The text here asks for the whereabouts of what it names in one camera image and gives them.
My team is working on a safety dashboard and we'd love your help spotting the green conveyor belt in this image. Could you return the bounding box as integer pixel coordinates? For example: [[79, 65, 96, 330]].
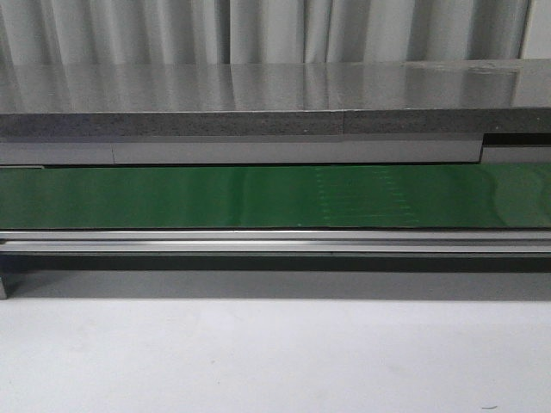
[[1, 163, 550, 230]]

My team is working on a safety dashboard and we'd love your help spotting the grey rear conveyor guard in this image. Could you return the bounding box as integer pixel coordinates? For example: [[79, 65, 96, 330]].
[[1, 133, 550, 166]]

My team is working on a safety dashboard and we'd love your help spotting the grey stone slab table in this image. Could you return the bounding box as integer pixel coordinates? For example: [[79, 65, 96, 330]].
[[1, 59, 550, 137]]

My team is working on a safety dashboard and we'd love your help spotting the grey conveyor support leg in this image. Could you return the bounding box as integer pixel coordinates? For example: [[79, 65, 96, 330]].
[[0, 256, 24, 300]]

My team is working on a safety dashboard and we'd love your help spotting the grey pleated curtain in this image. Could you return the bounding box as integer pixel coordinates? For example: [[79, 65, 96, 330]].
[[1, 1, 530, 65]]

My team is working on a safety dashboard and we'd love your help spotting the aluminium front conveyor rail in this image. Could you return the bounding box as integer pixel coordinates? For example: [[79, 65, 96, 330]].
[[1, 230, 550, 255]]

